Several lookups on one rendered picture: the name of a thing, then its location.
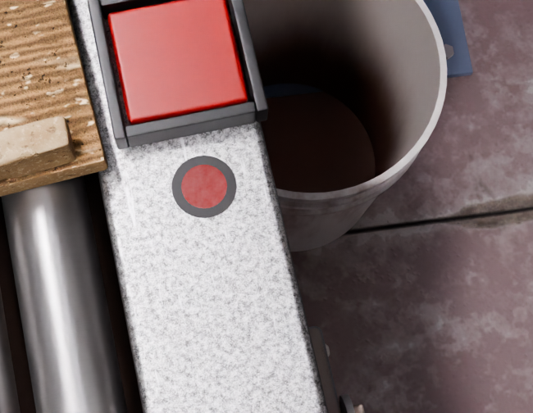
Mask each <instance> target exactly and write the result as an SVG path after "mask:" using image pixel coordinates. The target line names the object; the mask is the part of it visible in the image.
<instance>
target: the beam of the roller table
mask: <svg viewBox="0 0 533 413"><path fill-rule="evenodd" d="M67 4H68V7H69V11H70V14H71V20H72V24H73V27H74V31H75V36H76V40H77V43H78V47H79V50H80V55H81V59H82V62H83V66H84V72H85V75H86V79H87V82H88V86H89V91H90V95H91V98H92V102H93V108H94V111H95V115H96V118H97V122H98V128H99V131H100V134H101V138H102V144H103V147H104V151H105V154H106V157H107V163H108V168H107V169H106V170H103V171H99V172H98V177H99V183H100V187H101V191H102V199H103V204H104V208H105V213H106V217H107V226H108V230H109V234H110V239H111V244H112V251H113V256H114V261H115V265H116V273H117V278H118V282H119V287H120V291H121V300H122V304H123V308H124V312H125V321H126V325H127V330H128V335H129V339H130V347H131V351H132V356H133V361H134V368H135V373H136V378H137V382H138V386H139V395H140V399H141V403H142V408H143V413H329V412H328V409H327V405H326V399H325V395H324V391H323V387H322V384H321V377H320V374H319V370H318V366H317V360H316V356H315V352H314V349H313V345H312V339H311V335H310V331H309V328H308V322H307V317H306V314H305V310H304V306H303V300H302V296H301V293H300V289H299V286H298V279H297V275H296V271H295V268H294V262H293V257H292V254H291V251H290V246H289V240H288V237H287V233H286V229H285V222H284V219H283V216H282V212H281V208H280V202H279V198H278V194H277V191H276V184H275V180H274V177H273V173H272V169H271V163H270V159H269V156H268V152H267V146H266V142H265V138H264V134H263V131H262V124H261V121H260V122H256V121H255V122H254V123H252V124H247V125H240V126H235V127H231V128H227V129H219V130H215V131H211V132H206V133H201V134H194V135H190V136H185V137H181V138H173V139H169V140H165V141H161V142H156V143H149V144H144V145H140V146H136V147H130V145H129V147H128V148H123V149H118V148H117V146H116V142H115V139H114V136H113V132H112V123H111V119H110V115H109V110H108V106H107V99H106V94H105V89H104V85H103V78H102V73H101V69H100V65H99V59H98V52H97V48H96V43H95V39H94V35H93V26H92V22H91V18H90V14H89V6H88V2H87V0H67ZM197 156H211V157H216V158H218V159H220V160H222V161H224V162H225V163H226V164H227V165H228V166H229V167H230V168H231V169H232V171H233V173H234V174H235V178H236V184H237V189H236V194H235V199H234V201H233V202H232V203H231V205H230V206H229V207H228V209H226V210H225V211H224V212H222V213H221V214H220V215H218V216H213V217H210V218H198V217H195V216H191V215H189V214H187V213H185V212H184V211H183V210H181V209H180V207H179V206H178V205H177V204H176V202H175V199H174V197H173V194H172V189H171V185H172V180H173V177H174V174H175V172H176V171H177V169H178V168H179V167H180V165H181V164H183V163H184V162H185V161H187V160H188V159H190V158H192V157H197Z"/></svg>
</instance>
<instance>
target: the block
mask: <svg viewBox="0 0 533 413"><path fill-rule="evenodd" d="M75 158H76V155H75V149H74V145H73V142H72V137H71V132H70V129H69V126H68V124H67V122H66V118H65V117H63V116H54V117H51V118H47V119H44V120H38V121H35V122H31V123H29V124H25V125H19V126H16V127H12V128H10V129H5V130H3V131H1V132H0V180H3V179H9V178H14V177H19V176H24V175H32V174H35V173H38V172H40V171H43V170H48V169H51V168H53V167H56V166H61V165H64V164H66V163H69V162H72V161H74V160H75Z"/></svg>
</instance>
